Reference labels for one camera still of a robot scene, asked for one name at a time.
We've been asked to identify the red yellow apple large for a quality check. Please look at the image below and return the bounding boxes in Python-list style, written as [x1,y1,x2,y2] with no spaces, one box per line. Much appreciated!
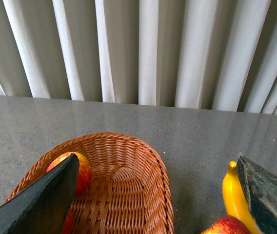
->
[201,215,251,234]

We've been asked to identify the brown wicker basket left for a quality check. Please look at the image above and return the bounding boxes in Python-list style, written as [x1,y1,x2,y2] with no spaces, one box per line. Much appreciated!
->
[9,132,175,234]

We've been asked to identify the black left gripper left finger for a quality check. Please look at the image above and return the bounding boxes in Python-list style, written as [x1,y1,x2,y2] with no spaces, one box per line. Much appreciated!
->
[0,154,79,234]

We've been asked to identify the grey pleated curtain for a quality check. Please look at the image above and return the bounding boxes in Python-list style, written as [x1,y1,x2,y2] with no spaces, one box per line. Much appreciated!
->
[0,0,277,114]

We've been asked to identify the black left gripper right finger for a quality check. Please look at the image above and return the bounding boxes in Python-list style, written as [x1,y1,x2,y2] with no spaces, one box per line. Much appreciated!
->
[237,153,277,234]

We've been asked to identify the yellow banana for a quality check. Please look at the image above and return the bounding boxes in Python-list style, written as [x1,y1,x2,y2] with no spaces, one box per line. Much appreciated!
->
[222,161,260,234]

